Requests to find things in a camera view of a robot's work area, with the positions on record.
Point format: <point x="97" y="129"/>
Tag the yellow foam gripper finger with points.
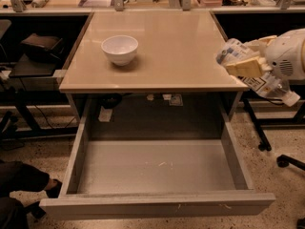
<point x="260" y="44"/>
<point x="251" y="67"/>

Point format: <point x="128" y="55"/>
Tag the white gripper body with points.
<point x="283" y="55"/>

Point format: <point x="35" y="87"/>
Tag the clear plastic water bottle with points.
<point x="267" y="85"/>

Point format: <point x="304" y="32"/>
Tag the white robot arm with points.
<point x="283" y="55"/>

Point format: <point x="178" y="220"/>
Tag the open grey metal drawer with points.
<point x="155" y="160"/>

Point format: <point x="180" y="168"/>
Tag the black office chair base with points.
<point x="284" y="161"/>

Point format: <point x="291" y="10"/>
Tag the white ceramic bowl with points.
<point x="120" y="49"/>

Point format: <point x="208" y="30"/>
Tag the dark bag on shelf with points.
<point x="43" y="48"/>

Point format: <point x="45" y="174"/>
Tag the black shoe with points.
<point x="53" y="188"/>

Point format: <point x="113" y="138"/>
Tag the person's dark trouser leg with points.
<point x="18" y="176"/>

